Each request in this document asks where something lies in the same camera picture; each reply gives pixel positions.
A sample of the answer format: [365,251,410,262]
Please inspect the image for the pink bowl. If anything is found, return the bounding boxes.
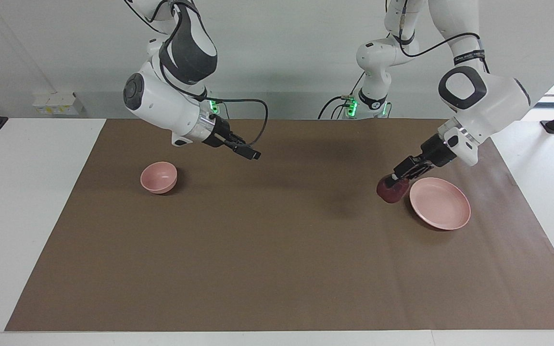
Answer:
[140,161,178,194]

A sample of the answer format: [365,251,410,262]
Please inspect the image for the dark red apple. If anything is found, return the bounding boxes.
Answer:
[377,175,410,204]

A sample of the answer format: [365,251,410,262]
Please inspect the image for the white box with yellow label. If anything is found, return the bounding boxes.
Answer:
[33,92,85,116]

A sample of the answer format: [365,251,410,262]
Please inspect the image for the pink plate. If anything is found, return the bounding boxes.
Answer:
[409,177,471,231]

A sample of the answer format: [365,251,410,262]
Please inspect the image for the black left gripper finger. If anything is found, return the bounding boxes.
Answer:
[401,163,434,183]
[392,156,427,180]

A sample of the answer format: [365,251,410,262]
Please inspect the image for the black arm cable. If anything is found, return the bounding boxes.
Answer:
[399,0,491,75]
[126,0,269,147]

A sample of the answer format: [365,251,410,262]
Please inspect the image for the black left base cables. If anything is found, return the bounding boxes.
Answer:
[318,72,393,120]

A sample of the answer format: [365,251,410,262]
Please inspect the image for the brown table mat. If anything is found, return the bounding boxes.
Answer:
[5,119,554,332]

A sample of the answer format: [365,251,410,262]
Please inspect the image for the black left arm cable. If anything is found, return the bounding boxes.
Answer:
[399,0,491,75]

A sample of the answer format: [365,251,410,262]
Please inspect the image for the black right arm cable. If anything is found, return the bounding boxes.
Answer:
[126,0,269,147]

